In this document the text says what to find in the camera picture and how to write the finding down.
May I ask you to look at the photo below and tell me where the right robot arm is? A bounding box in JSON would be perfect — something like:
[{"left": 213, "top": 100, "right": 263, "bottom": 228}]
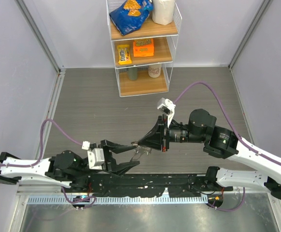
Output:
[{"left": 137, "top": 109, "right": 281, "bottom": 200}]

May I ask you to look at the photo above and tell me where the white printed cup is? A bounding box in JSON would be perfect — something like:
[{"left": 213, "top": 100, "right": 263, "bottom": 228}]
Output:
[{"left": 148, "top": 64, "right": 161, "bottom": 78}]

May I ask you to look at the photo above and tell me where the yellow candy bag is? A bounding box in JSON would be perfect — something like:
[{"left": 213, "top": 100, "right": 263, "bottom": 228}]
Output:
[{"left": 117, "top": 44, "right": 132, "bottom": 65}]

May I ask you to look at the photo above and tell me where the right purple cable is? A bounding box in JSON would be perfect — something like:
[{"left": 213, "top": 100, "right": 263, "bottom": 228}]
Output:
[{"left": 174, "top": 81, "right": 281, "bottom": 213}]

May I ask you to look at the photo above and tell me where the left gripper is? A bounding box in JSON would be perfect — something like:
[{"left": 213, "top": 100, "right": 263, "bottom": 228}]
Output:
[{"left": 75, "top": 140, "right": 141, "bottom": 179}]

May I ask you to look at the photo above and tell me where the purple cable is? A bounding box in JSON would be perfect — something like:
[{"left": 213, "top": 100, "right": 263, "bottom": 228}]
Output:
[
  {"left": 174, "top": 81, "right": 281, "bottom": 213},
  {"left": 0, "top": 118, "right": 98, "bottom": 209}
]

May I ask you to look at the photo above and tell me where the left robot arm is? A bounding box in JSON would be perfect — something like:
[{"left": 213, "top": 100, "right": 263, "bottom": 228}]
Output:
[{"left": 0, "top": 140, "right": 140, "bottom": 192}]

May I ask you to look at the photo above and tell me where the orange snack box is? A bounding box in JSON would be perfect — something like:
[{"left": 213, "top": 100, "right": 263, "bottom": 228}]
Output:
[{"left": 133, "top": 38, "right": 154, "bottom": 57}]

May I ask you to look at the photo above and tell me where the white wire shelf unit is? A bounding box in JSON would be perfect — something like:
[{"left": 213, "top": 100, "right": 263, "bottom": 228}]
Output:
[{"left": 107, "top": 5, "right": 182, "bottom": 97}]

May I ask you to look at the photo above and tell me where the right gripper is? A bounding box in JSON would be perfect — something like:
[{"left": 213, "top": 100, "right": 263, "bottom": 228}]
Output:
[{"left": 138, "top": 114, "right": 206, "bottom": 152}]

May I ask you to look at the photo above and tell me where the white slotted cable duct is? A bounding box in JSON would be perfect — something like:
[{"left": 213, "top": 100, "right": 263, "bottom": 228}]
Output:
[{"left": 27, "top": 194, "right": 208, "bottom": 205}]

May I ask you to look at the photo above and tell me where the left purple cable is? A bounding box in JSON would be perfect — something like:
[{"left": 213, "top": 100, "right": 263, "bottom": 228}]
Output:
[{"left": 0, "top": 118, "right": 98, "bottom": 209}]

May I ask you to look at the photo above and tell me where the grey green can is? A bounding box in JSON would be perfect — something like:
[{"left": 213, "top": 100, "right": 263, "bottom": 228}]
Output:
[{"left": 127, "top": 67, "right": 138, "bottom": 81}]

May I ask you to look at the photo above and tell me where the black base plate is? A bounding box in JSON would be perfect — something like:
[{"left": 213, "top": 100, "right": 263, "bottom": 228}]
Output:
[{"left": 65, "top": 174, "right": 223, "bottom": 198}]

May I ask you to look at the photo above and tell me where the white paper towel roll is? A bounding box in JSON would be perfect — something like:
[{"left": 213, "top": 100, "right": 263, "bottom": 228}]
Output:
[{"left": 152, "top": 0, "right": 175, "bottom": 26}]

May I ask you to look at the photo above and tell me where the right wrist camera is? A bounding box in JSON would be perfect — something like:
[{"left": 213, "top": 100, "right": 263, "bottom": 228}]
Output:
[{"left": 157, "top": 98, "right": 176, "bottom": 127}]

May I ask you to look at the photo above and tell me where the blue chips bag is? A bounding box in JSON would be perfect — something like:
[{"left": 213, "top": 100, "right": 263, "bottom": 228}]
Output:
[{"left": 110, "top": 0, "right": 154, "bottom": 36}]

